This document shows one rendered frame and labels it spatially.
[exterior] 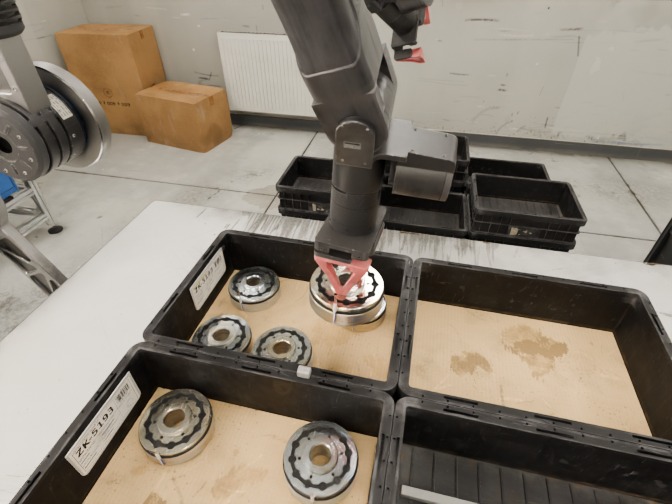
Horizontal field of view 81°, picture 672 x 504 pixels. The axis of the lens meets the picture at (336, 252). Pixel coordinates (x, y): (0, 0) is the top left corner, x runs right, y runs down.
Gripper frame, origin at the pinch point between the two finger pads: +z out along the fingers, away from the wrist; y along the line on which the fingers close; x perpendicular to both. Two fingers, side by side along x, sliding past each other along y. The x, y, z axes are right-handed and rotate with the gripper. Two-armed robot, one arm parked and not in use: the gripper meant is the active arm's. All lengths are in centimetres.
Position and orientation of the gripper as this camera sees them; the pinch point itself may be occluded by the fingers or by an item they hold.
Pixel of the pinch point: (346, 277)
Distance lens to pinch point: 54.2
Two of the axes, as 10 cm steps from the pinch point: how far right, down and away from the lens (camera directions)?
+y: 3.0, -5.9, 7.5
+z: -0.6, 7.7, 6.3
